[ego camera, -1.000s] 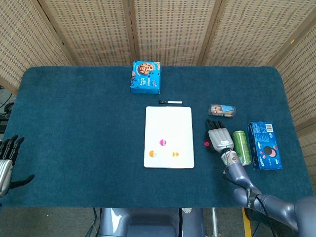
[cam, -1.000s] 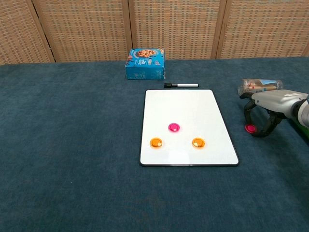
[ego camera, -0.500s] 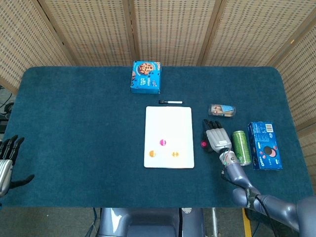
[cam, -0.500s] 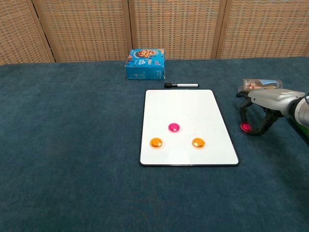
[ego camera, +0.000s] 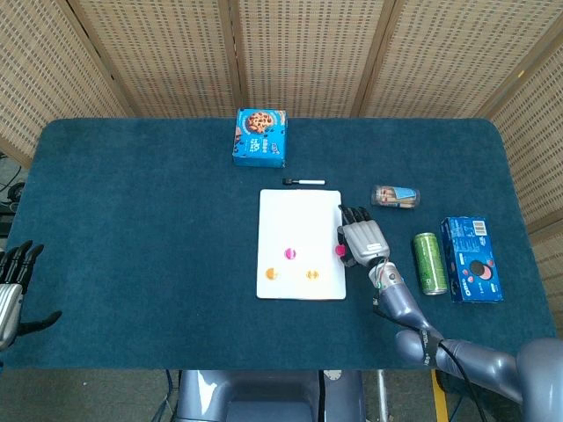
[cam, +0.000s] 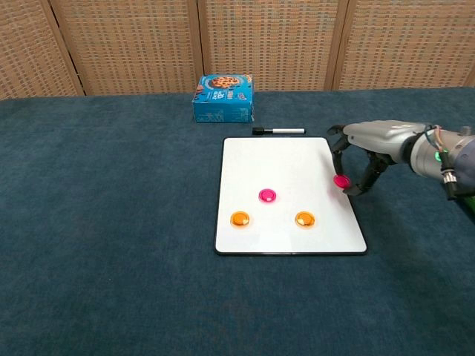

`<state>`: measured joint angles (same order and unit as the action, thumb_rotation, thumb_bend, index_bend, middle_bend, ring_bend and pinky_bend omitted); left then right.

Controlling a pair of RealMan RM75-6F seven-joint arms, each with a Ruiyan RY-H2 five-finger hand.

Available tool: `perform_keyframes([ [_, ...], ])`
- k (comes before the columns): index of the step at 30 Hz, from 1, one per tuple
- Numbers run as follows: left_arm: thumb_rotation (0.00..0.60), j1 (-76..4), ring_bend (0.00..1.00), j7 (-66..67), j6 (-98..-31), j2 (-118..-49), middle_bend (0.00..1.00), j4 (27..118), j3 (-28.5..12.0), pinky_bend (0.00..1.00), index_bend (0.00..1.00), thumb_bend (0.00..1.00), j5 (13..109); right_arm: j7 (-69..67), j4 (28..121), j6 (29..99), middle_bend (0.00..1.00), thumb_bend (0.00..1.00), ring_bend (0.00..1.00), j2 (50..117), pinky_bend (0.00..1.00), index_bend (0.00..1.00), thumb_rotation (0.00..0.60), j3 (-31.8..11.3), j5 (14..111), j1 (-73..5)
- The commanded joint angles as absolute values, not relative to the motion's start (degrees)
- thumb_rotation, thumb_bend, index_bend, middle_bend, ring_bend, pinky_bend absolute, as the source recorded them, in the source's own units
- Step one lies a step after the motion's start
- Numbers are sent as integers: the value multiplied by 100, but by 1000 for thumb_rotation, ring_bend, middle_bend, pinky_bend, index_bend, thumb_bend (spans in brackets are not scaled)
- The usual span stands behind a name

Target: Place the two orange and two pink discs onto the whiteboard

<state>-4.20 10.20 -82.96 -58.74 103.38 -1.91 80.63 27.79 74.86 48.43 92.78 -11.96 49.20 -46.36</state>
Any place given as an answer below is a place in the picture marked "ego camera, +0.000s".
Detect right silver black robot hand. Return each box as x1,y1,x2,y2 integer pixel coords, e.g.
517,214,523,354
336,204,392,269

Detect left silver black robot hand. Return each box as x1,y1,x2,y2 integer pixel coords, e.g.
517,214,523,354
0,239,64,353

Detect green can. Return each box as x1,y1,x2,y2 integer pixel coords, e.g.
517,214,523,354
412,232,450,296

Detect white magnetic whiteboard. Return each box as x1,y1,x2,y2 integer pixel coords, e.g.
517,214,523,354
255,188,347,302

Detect clear jar of sticks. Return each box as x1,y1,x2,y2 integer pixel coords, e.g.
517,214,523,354
371,185,421,211

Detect dark blue Oreo box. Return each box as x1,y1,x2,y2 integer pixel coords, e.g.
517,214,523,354
440,215,505,304

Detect teal table cloth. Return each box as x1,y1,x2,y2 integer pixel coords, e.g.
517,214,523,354
0,117,559,371

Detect blue chocolate chip cookie box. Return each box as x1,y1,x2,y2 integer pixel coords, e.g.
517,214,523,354
231,107,289,170

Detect woven wicker folding screen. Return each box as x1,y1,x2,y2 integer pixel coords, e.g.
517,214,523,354
0,0,563,339

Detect blue-grey robot torso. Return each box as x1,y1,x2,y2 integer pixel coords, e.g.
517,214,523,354
175,369,366,422

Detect black gear and cables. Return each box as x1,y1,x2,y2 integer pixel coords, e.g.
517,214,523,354
0,151,28,241

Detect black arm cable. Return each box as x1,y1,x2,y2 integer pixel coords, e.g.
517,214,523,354
372,298,489,422

